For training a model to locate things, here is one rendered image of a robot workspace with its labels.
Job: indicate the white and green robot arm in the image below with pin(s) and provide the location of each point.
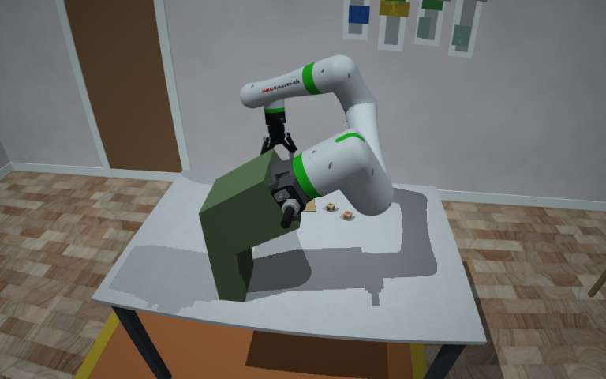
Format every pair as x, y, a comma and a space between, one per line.
343, 162

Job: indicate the tan flat mat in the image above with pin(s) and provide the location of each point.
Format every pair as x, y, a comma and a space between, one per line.
310, 206

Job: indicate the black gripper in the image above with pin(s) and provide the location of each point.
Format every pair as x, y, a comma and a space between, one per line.
276, 139

